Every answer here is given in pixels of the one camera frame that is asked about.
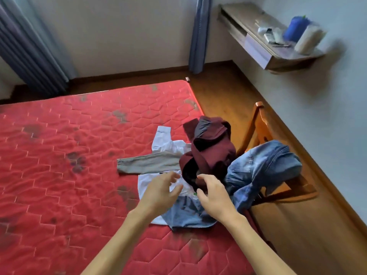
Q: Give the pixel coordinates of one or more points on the person's right hand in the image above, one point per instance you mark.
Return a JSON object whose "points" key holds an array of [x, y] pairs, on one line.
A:
{"points": [[219, 201]]}

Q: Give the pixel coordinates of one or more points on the person's left hand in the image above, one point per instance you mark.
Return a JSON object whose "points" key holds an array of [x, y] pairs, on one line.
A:
{"points": [[156, 196]]}

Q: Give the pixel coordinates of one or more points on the person's right thumb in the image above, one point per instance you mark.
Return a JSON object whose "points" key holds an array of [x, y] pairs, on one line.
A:
{"points": [[200, 199]]}

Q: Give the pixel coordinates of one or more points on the person's left thumb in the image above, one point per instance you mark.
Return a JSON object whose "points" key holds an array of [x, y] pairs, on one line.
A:
{"points": [[176, 191]]}

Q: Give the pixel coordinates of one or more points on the person's left forearm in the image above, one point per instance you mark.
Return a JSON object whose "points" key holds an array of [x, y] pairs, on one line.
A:
{"points": [[120, 246]]}

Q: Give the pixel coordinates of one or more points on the person's right forearm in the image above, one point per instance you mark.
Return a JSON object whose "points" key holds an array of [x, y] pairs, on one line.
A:
{"points": [[255, 249]]}

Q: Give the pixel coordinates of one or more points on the light blue denim garment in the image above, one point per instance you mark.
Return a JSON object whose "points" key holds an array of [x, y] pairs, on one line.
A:
{"points": [[186, 213]]}

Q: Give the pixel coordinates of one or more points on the white shirt with grey sleeve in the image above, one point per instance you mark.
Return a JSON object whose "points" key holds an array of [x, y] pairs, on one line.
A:
{"points": [[166, 153]]}

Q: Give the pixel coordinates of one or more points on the maroon garment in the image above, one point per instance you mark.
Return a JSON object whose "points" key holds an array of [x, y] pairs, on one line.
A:
{"points": [[210, 148]]}

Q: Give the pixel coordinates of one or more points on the blue denim jeans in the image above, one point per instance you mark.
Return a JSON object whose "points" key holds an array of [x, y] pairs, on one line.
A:
{"points": [[263, 166]]}

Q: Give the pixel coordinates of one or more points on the wooden chair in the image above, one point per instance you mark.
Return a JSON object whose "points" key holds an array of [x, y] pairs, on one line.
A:
{"points": [[262, 125]]}

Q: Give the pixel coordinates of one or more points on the red quilted mattress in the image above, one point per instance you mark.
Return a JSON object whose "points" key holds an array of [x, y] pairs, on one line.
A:
{"points": [[57, 174]]}

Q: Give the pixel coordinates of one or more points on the grey shelf drawer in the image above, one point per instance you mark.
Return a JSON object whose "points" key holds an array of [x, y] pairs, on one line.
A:
{"points": [[256, 51]]}

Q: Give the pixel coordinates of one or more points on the narrow blue curtain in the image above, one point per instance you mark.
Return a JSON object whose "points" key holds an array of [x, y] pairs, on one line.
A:
{"points": [[199, 34]]}

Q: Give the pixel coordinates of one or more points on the small white object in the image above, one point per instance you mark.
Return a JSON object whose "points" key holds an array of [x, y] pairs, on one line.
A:
{"points": [[261, 30]]}

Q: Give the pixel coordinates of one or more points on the white roll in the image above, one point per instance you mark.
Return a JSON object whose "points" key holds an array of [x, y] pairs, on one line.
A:
{"points": [[309, 39]]}

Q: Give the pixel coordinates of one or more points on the blue roll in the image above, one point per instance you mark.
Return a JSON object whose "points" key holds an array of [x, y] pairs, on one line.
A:
{"points": [[296, 28]]}

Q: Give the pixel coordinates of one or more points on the grey-blue pleated curtain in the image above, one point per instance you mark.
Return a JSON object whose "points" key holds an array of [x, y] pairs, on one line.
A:
{"points": [[34, 48]]}

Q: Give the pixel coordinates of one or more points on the wooden wall shelf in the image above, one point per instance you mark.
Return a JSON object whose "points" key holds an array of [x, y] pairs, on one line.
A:
{"points": [[243, 17]]}

